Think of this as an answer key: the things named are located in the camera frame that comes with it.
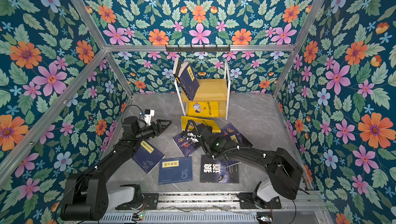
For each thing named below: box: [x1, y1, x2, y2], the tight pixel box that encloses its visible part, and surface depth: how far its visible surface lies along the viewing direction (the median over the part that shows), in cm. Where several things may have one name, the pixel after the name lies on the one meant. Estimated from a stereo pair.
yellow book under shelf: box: [187, 101, 220, 118], surface depth 107 cm
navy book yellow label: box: [175, 61, 201, 102], surface depth 85 cm
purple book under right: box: [217, 122, 253, 145], surface depth 98 cm
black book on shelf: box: [172, 56, 182, 79], surface depth 79 cm
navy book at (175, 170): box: [158, 156, 193, 186], surface depth 84 cm
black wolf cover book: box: [200, 154, 240, 184], surface depth 84 cm
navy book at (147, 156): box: [132, 140, 166, 174], surface depth 88 cm
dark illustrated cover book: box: [172, 132, 202, 157], surface depth 93 cm
